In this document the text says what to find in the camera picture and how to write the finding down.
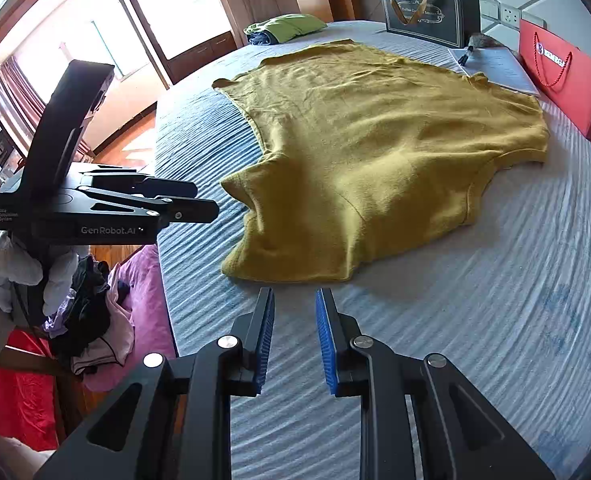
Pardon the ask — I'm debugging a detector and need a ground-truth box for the white paper document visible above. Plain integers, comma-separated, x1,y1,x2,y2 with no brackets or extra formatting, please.
447,47,541,97

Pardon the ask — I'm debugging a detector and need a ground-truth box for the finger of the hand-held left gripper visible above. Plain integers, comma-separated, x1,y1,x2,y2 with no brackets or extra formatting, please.
136,176,198,199
148,197,220,225

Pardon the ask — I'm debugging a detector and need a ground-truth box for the black marker pen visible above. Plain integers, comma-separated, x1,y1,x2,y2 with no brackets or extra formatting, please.
457,32,507,66

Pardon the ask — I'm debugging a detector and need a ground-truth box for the mustard yellow t-shirt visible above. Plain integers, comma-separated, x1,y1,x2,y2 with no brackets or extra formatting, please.
212,40,550,283

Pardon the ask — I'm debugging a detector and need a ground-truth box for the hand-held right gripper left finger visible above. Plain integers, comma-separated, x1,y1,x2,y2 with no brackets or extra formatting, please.
34,287,276,480

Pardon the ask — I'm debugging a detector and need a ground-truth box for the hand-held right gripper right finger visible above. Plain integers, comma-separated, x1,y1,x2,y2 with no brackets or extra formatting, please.
316,288,556,480

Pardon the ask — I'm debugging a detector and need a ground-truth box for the wooden door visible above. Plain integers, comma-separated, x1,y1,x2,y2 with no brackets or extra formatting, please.
100,0,248,86

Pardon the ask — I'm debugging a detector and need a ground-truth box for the purple cloth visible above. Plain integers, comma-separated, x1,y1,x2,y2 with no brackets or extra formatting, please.
82,244,178,394

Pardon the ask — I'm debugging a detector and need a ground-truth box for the striped grey bed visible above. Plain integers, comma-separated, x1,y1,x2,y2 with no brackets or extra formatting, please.
152,20,591,480

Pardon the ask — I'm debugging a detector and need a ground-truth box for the dark paper gift bag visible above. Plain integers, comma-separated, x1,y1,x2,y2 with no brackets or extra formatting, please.
378,0,482,49

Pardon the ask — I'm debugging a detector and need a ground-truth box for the person's left hand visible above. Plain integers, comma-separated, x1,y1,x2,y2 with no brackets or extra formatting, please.
0,230,79,317

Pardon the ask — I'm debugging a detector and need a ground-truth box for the red cloth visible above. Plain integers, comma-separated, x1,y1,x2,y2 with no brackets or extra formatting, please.
0,330,60,452

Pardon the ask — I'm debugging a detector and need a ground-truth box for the green folded garment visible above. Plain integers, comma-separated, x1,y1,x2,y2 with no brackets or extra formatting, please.
243,14,329,45

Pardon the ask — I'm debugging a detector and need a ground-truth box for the pile of mixed clothes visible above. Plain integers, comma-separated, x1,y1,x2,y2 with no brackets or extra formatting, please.
40,255,136,376

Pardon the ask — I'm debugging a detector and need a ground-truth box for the red paper gift bag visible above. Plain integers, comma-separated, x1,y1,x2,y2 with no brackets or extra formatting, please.
518,18,591,145

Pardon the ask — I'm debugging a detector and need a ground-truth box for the white wall socket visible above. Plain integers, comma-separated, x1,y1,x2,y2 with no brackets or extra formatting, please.
479,0,547,29

